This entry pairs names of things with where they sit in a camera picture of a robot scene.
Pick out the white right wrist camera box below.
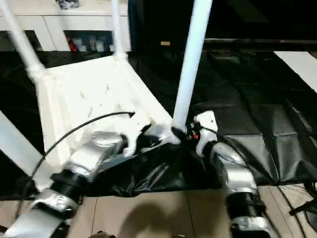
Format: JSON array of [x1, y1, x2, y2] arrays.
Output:
[[193, 111, 219, 157]]

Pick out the black mat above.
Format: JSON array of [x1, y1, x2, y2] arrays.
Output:
[[0, 47, 317, 198]]

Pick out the black floor stand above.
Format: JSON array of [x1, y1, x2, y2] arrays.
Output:
[[289, 180, 317, 230]]

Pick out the white flat board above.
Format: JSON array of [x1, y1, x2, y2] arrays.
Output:
[[273, 51, 317, 84]]

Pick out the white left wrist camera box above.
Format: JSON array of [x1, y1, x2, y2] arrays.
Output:
[[120, 116, 153, 157]]

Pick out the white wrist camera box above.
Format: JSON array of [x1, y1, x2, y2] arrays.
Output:
[[193, 111, 219, 157], [120, 116, 153, 157]]

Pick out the white cabinet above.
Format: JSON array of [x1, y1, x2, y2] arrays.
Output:
[[0, 0, 131, 53]]

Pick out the white plastic table top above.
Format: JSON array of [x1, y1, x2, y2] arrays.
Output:
[[29, 52, 183, 193]]

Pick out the white plastic table leg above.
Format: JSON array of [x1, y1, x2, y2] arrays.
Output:
[[111, 0, 129, 60], [0, 111, 56, 190], [0, 0, 46, 81], [170, 0, 213, 135]]

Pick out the grey object on cabinet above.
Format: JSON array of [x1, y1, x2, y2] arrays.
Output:
[[55, 0, 80, 10]]

